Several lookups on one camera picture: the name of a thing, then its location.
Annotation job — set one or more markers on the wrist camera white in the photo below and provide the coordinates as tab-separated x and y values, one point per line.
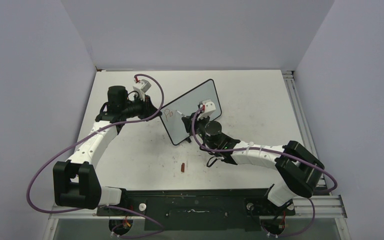
207	107
141	87

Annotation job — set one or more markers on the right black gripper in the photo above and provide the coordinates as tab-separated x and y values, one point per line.
188	121

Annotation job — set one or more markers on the small black-framed whiteboard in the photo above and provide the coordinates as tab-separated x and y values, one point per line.
188	103

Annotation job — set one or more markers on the aluminium frame rail right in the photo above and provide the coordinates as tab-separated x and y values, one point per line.
308	142

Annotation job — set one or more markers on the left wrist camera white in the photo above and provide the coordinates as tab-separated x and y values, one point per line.
141	87

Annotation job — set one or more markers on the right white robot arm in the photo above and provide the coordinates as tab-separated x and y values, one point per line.
299	169

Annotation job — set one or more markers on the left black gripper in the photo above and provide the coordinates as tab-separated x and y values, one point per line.
148	109

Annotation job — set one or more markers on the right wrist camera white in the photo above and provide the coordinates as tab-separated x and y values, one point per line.
207	107

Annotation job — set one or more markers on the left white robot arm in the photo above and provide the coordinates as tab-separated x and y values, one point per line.
75	180

